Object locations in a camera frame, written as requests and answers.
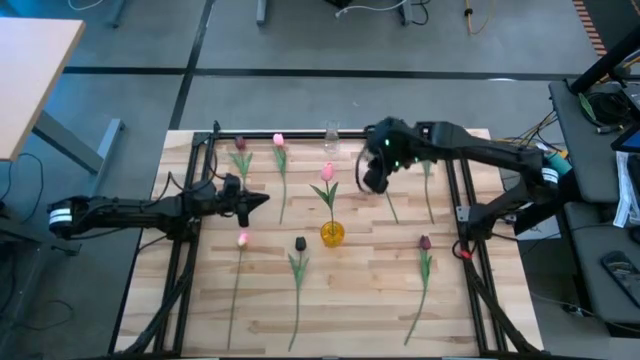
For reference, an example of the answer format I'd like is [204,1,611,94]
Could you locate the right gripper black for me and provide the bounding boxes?
[357,144,414,195]

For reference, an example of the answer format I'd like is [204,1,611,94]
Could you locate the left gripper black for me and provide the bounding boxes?
[215,191,271,227]

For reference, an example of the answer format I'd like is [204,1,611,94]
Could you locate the pale pink artificial tulip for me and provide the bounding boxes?
[226,230,251,352]

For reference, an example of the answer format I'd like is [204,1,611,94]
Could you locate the dark red artificial tulip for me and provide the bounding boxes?
[403,234,434,347]
[228,134,254,190]

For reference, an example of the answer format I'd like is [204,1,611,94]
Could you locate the black artificial tulip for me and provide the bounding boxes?
[287,236,311,353]

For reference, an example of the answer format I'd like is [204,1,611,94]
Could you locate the clear glass vase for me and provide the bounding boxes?
[322,119,342,156]

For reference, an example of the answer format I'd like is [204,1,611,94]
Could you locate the yellow glass vase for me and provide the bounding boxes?
[320,220,346,249]

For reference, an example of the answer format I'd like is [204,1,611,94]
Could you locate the white paper sheet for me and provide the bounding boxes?
[519,214,561,242]

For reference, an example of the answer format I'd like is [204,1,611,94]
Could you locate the teal round container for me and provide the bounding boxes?
[544,152,571,177]

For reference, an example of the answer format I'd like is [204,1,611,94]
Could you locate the grey metal table foot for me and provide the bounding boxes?
[32,110,126,176]

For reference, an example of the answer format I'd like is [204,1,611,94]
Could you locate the dark grey desk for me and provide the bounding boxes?
[562,202,640,326]
[548,79,640,204]

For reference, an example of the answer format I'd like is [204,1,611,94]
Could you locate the white paper sheets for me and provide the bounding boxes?
[613,149,637,229]

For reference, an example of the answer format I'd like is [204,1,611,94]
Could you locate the light wooden side table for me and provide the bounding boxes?
[0,17,86,162]

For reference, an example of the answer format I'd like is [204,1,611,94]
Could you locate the dark tablet blue edge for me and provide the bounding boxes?
[610,124,640,154]

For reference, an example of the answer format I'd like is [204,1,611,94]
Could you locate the black remote control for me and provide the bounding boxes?
[601,249,640,309]

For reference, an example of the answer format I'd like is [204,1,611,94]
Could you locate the black overhead beam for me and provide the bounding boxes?
[569,27,640,94]

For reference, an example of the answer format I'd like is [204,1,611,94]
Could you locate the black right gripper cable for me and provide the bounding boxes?
[354,147,374,195]

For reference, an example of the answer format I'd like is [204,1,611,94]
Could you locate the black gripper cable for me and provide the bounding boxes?
[167,149,224,194]
[354,147,374,195]

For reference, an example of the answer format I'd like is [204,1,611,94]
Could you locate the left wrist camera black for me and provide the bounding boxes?
[222,173,242,199]

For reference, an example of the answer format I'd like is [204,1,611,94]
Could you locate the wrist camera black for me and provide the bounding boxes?
[222,173,242,199]
[369,118,409,154]

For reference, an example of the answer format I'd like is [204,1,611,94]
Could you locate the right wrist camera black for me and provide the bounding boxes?
[369,118,409,154]

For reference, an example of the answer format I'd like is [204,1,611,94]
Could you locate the black aluminium table frame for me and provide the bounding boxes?
[113,119,544,360]

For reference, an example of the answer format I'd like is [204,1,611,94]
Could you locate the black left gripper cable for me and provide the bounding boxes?
[167,149,224,194]

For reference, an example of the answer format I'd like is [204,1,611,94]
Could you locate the black cable red plug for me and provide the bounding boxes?
[451,238,477,262]

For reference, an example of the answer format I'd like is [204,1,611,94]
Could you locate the coloured cable bundle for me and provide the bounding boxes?
[509,109,566,161]

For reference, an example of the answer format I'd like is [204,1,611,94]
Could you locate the black floor cable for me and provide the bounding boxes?
[409,0,431,26]
[0,298,76,332]
[0,152,45,224]

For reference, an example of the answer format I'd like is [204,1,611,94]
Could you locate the yellow cable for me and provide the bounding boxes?
[463,0,496,36]

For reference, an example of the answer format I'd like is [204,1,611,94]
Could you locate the grey floor cable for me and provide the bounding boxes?
[529,292,640,332]

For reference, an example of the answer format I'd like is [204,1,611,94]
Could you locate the coiled black cable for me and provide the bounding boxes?
[587,92,624,129]

